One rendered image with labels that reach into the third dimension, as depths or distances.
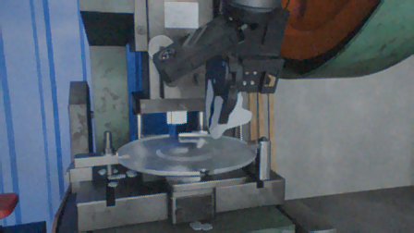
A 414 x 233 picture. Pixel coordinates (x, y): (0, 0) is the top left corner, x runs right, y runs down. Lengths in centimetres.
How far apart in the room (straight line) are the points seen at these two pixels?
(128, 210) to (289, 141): 174
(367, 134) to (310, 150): 46
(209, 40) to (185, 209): 39
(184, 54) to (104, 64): 57
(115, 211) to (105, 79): 40
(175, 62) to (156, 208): 38
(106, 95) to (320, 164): 182
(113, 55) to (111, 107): 14
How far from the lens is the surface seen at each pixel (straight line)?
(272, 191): 80
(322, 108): 243
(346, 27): 80
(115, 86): 98
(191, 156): 67
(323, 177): 257
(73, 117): 107
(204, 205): 72
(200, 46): 43
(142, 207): 72
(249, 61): 45
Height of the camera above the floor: 99
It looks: 10 degrees down
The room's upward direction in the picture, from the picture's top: straight up
